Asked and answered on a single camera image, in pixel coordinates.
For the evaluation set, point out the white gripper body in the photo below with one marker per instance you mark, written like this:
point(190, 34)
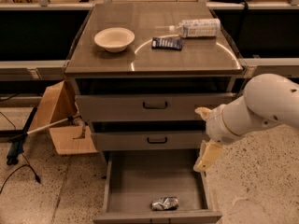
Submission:
point(217, 124)

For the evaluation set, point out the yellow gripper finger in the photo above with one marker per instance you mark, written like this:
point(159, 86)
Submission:
point(210, 151)
point(203, 112)

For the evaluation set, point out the silver redbull can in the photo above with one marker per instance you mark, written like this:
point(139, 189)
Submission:
point(165, 204)

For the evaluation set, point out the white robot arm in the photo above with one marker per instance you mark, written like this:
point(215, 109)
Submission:
point(268, 100)

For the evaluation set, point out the middle grey drawer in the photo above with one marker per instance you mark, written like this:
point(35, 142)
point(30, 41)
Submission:
point(148, 140)

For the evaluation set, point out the top grey drawer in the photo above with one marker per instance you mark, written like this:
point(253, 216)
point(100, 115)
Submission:
point(147, 107)

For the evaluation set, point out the bottom grey open drawer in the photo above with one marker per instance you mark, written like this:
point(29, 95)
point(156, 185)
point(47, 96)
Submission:
point(136, 178)

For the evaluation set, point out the dark blue snack packet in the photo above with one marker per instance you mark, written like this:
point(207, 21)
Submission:
point(166, 43)

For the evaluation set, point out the clear plastic water bottle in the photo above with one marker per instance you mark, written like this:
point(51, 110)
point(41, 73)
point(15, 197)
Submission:
point(197, 28)

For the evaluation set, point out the white bowl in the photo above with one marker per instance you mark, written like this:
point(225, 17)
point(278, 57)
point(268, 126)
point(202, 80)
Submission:
point(115, 39)

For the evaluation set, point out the brown cardboard box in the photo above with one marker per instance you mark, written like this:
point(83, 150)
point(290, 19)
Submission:
point(71, 137)

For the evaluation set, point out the white grabber stick tool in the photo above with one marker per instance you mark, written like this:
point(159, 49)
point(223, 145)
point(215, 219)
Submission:
point(16, 148)

